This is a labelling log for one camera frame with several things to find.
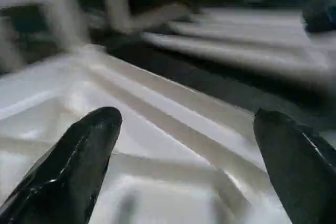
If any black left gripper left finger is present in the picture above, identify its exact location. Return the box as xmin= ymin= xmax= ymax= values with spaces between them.
xmin=0 ymin=106 xmax=123 ymax=224

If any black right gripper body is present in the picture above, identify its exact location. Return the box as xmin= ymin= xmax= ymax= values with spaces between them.
xmin=302 ymin=0 xmax=336 ymax=33

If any white plastic table top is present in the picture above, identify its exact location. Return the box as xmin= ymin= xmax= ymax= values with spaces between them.
xmin=0 ymin=45 xmax=336 ymax=224

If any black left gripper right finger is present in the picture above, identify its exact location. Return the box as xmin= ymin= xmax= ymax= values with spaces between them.
xmin=254 ymin=109 xmax=336 ymax=224

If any black work mat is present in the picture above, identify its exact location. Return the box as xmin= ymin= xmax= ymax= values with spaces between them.
xmin=102 ymin=0 xmax=336 ymax=130

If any white glass door cabinet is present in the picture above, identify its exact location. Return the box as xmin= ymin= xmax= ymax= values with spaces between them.
xmin=0 ymin=0 xmax=134 ymax=72

